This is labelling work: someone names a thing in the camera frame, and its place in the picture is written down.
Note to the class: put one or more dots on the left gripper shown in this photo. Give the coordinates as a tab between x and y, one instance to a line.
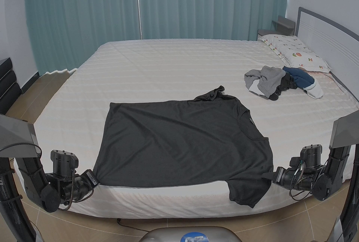
81	187

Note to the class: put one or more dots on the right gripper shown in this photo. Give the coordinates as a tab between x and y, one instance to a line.
289	179

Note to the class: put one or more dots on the black T-shirt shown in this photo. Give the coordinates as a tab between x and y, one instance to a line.
174	140

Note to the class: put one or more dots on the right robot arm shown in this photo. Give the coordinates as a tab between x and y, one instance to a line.
336	168

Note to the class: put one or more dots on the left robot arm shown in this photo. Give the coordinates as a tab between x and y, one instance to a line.
16	134

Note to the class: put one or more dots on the pile of clothes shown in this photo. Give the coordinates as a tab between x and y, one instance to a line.
269	81

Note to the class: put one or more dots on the bed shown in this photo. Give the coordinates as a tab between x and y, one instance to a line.
168	67

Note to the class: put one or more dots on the black chest of drawers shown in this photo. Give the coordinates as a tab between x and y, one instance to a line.
8	84

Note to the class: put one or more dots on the white printed pillow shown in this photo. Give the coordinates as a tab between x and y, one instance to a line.
297	50

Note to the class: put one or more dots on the grey bedside table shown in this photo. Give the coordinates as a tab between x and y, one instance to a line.
284	25

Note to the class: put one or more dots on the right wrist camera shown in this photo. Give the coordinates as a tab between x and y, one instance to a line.
295	162

